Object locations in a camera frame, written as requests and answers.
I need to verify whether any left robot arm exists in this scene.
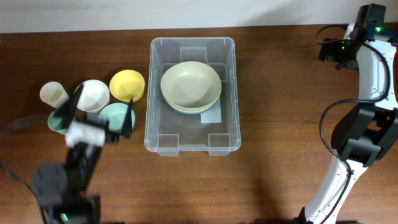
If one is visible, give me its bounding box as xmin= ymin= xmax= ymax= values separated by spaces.
xmin=32 ymin=85 xmax=133 ymax=224

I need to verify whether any cream bowl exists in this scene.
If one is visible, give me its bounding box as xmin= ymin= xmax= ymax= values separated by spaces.
xmin=162 ymin=94 xmax=221 ymax=112
xmin=160 ymin=61 xmax=222 ymax=97

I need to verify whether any mint green cup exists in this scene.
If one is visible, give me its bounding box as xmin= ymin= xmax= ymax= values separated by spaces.
xmin=47 ymin=110 xmax=68 ymax=135

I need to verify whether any white small bowl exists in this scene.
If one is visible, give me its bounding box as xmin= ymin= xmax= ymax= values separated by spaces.
xmin=77 ymin=80 xmax=110 ymax=113

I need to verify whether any cream cup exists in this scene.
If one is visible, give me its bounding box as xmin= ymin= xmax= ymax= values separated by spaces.
xmin=39 ymin=82 xmax=69 ymax=109

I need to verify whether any yellow small bowl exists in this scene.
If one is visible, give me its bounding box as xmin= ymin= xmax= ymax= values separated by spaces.
xmin=109 ymin=70 xmax=145 ymax=103

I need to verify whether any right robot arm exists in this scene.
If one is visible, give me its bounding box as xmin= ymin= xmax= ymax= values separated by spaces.
xmin=294 ymin=3 xmax=397 ymax=223

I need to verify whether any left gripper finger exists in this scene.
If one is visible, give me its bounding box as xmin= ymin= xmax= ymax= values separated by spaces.
xmin=121 ymin=99 xmax=133 ymax=139
xmin=54 ymin=84 xmax=84 ymax=129

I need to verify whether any clear plastic storage bin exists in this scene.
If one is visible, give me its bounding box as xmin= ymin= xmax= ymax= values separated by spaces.
xmin=144 ymin=37 xmax=241 ymax=156

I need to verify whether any mint green small bowl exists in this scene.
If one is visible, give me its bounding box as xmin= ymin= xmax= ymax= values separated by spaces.
xmin=99 ymin=103 xmax=136 ymax=141

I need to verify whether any grey cup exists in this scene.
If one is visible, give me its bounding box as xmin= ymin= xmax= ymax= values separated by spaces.
xmin=86 ymin=113 xmax=99 ymax=122

